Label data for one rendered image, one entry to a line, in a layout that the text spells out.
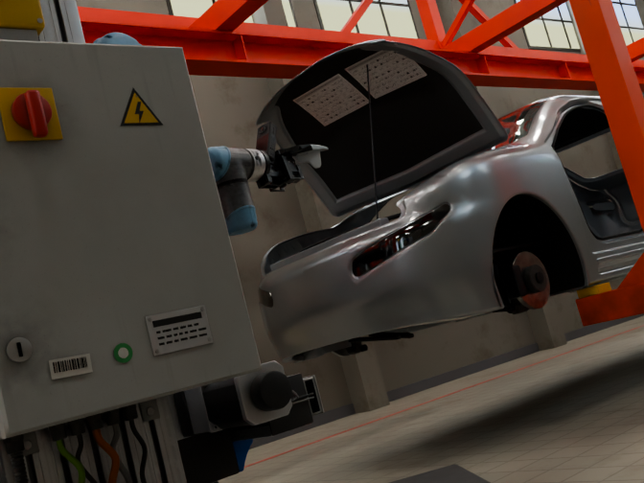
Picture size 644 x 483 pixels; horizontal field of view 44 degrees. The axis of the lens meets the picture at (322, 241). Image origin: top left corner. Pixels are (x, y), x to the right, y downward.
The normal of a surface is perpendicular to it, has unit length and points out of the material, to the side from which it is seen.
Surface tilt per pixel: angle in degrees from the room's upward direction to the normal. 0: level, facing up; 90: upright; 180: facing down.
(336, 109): 140
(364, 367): 90
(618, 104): 90
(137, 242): 90
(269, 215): 90
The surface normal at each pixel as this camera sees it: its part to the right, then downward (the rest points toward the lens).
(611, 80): -0.75, 0.11
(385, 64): -0.26, 0.83
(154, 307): 0.58, -0.26
